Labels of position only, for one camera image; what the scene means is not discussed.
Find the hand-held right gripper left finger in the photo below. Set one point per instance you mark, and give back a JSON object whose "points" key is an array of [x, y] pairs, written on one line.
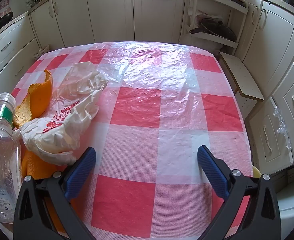
{"points": [[80, 172]]}

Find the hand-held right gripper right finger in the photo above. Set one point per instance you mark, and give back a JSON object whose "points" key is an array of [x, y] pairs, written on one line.
{"points": [[212, 170]]}

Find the white plastic bag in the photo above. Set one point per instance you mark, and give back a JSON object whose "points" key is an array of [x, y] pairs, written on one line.
{"points": [[69, 105]]}

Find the clear plastic bottle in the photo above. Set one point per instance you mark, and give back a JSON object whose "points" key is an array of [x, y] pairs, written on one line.
{"points": [[1, 155]]}

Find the large orange peel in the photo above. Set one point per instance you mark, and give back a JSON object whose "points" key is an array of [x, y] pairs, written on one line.
{"points": [[39, 97]]}

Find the pale yellow round object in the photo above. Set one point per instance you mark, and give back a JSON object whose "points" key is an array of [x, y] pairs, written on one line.
{"points": [[256, 172]]}

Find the table with checkered cloth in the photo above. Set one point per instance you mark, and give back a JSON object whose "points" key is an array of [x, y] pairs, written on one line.
{"points": [[162, 140]]}

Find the white wooden stool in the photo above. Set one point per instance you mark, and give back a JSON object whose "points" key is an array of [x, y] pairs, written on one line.
{"points": [[242, 77]]}

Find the floral wastebasket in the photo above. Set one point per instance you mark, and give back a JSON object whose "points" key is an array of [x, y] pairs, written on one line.
{"points": [[40, 52]]}

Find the white two-drawer base cabinet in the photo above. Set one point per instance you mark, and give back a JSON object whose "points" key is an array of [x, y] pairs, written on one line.
{"points": [[9, 52]]}

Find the black pan with glass lid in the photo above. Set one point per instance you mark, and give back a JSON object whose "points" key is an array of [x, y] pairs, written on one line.
{"points": [[217, 28]]}

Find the white three-drawer base cabinet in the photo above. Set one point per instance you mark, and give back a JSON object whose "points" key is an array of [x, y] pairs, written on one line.
{"points": [[274, 42]]}

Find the white plastic shelf rack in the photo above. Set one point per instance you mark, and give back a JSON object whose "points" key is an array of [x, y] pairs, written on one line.
{"points": [[191, 12]]}

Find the white sink base cabinet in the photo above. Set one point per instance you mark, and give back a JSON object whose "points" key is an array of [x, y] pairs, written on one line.
{"points": [[107, 10]]}

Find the black wok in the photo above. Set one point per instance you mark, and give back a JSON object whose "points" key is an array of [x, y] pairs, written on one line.
{"points": [[3, 21]]}

